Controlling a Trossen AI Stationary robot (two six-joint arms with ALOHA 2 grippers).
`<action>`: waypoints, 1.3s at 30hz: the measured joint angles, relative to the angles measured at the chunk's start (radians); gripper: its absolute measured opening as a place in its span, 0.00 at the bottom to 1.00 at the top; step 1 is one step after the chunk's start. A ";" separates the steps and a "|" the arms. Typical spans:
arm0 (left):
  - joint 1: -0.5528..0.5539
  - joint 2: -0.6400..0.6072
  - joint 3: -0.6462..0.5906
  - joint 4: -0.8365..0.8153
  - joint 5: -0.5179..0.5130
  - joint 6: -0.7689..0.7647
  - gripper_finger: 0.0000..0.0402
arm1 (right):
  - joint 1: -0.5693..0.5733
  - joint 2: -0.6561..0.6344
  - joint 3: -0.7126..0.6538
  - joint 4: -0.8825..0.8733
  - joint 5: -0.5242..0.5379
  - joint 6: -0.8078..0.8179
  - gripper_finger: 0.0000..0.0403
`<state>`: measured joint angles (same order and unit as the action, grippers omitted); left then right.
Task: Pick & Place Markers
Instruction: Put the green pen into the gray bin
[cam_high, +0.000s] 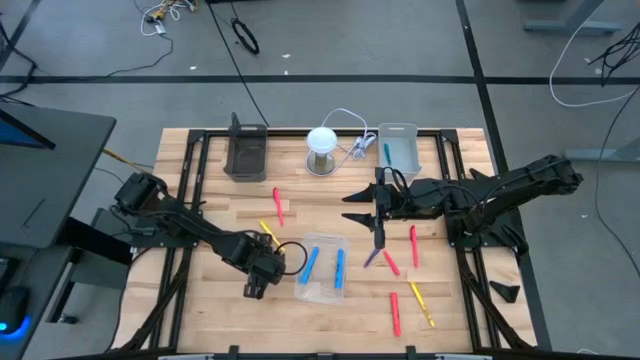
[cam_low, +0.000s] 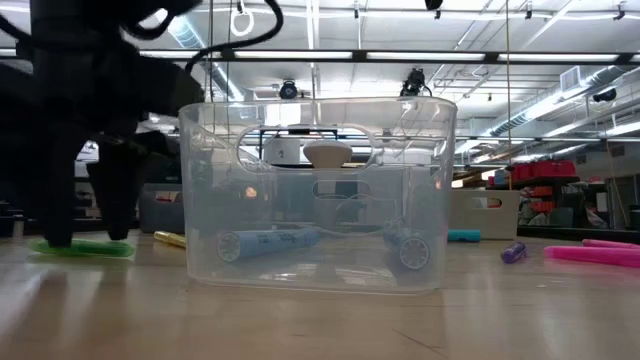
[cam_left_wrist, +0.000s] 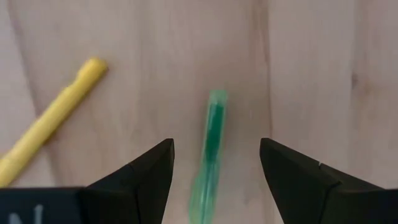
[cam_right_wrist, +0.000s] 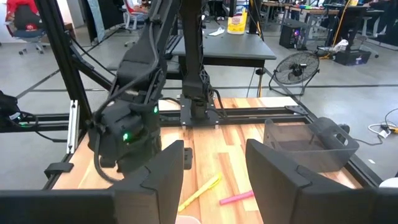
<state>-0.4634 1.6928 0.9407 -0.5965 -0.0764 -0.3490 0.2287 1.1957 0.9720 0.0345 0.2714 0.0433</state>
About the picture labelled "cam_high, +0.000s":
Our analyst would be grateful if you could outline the computer monitor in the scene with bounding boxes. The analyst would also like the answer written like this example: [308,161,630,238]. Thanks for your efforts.
[0,107,57,151]

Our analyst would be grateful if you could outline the grey desk foot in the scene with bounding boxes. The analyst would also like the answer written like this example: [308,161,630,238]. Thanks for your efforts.
[563,135,640,164]
[522,0,625,37]

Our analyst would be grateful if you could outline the long black floor cable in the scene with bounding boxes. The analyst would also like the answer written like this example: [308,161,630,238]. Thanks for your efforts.
[207,0,271,129]

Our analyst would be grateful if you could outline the black floor cable bundle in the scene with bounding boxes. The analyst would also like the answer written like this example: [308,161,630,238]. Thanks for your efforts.
[588,22,640,87]

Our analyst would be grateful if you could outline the dark grey plastic bin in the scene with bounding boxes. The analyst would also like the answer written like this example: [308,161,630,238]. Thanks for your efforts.
[223,123,269,183]

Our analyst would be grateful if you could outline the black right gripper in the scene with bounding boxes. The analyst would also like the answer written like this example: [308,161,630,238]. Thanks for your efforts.
[341,166,419,251]

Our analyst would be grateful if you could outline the black coiled cable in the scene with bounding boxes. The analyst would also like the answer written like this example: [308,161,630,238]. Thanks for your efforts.
[230,17,261,56]

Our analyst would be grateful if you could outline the black metal table frame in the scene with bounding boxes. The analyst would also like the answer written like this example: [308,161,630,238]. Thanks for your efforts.
[112,128,539,360]

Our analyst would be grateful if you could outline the black desk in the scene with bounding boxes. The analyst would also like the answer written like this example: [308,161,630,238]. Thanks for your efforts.
[0,102,117,360]

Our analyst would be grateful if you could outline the yellow marker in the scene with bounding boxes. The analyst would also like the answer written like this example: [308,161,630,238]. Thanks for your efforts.
[409,281,436,329]
[258,219,282,249]

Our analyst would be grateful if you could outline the long white floor cable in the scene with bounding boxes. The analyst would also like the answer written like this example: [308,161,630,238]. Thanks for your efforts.
[548,0,640,109]

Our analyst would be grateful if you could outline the white dome table lamp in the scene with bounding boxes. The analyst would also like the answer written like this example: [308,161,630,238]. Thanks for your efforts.
[304,126,339,178]

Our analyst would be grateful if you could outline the black computer mouse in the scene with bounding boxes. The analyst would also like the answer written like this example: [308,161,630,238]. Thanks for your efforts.
[0,285,32,342]

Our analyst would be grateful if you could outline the white lamp cable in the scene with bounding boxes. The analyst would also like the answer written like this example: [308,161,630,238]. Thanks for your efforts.
[319,107,379,174]

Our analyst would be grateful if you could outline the white floor cable bundle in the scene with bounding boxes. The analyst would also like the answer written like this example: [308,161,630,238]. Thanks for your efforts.
[138,0,199,38]

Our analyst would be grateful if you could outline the yellow cable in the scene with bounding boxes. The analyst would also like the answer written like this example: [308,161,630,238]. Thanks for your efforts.
[102,148,154,176]

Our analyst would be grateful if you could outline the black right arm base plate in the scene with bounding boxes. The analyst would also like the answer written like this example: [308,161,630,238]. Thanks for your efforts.
[444,207,527,251]

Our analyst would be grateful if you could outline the white plastic bin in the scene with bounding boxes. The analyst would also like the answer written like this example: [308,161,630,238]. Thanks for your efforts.
[377,122,423,183]

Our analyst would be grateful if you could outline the clear plastic bin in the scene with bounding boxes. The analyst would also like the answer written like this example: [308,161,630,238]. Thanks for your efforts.
[293,232,350,306]

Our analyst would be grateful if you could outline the blue marker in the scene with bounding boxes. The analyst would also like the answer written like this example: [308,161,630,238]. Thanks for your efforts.
[299,246,320,285]
[334,248,346,290]

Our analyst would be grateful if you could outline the pink marker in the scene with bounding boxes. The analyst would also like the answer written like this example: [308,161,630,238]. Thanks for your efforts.
[409,224,420,270]
[382,249,402,277]
[272,187,285,227]
[390,292,402,338]

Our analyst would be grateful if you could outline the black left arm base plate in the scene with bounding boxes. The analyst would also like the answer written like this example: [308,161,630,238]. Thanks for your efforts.
[130,209,204,250]

